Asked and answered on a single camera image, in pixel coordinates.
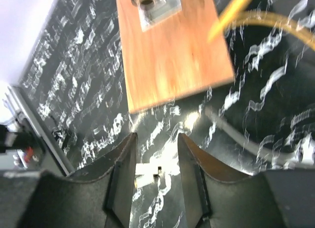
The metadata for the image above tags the wooden base board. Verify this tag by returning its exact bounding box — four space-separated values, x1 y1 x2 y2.
116 0 234 113

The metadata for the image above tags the metal switch support bracket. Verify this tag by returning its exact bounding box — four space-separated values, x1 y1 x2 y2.
131 0 182 32

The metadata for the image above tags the yellow network cable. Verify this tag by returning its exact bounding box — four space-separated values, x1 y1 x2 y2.
208 0 315 50

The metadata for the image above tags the grey network cable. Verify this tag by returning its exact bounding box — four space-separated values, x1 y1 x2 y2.
204 107 303 162

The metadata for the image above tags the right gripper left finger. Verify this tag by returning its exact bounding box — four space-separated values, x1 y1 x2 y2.
0 133 137 228

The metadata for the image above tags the black marble pattern mat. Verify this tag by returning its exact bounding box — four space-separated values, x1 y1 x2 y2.
21 0 315 228

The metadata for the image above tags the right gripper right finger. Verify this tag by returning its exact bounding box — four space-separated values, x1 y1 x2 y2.
178 133 315 228

